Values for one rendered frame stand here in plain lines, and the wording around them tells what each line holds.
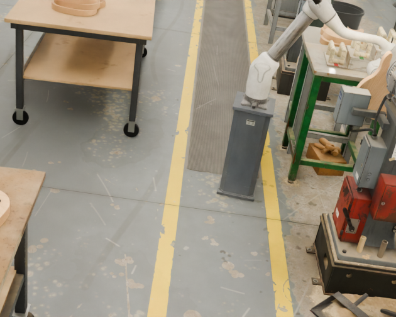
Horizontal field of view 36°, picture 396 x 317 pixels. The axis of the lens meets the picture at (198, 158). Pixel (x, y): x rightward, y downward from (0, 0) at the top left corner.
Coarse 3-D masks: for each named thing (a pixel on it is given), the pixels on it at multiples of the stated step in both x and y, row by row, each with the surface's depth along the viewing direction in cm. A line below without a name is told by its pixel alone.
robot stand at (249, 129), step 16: (240, 96) 418; (240, 112) 404; (256, 112) 401; (272, 112) 403; (240, 128) 410; (256, 128) 408; (240, 144) 415; (256, 144) 413; (224, 160) 428; (240, 160) 422; (256, 160) 420; (224, 176) 431; (240, 176) 427; (256, 176) 429; (224, 192) 435; (240, 192) 434
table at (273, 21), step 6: (270, 0) 798; (270, 6) 802; (276, 6) 726; (270, 12) 792; (276, 12) 730; (282, 12) 806; (288, 12) 806; (294, 12) 809; (264, 18) 815; (270, 18) 767; (276, 18) 734; (264, 24) 814; (270, 24) 754; (276, 24) 737; (270, 30) 743; (282, 30) 741; (270, 36) 745; (270, 42) 749
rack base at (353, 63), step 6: (348, 48) 440; (354, 48) 442; (360, 48) 444; (348, 54) 433; (348, 60) 429; (354, 60) 425; (360, 60) 425; (366, 60) 424; (372, 60) 424; (348, 66) 428; (354, 66) 427; (360, 66) 427
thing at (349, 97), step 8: (344, 88) 343; (352, 88) 345; (360, 88) 347; (344, 96) 340; (352, 96) 340; (360, 96) 340; (368, 96) 339; (336, 104) 351; (344, 104) 342; (352, 104) 342; (360, 104) 342; (368, 104) 342; (336, 112) 348; (344, 112) 345; (336, 120) 348; (344, 120) 347; (352, 120) 347; (360, 120) 347; (368, 128) 339
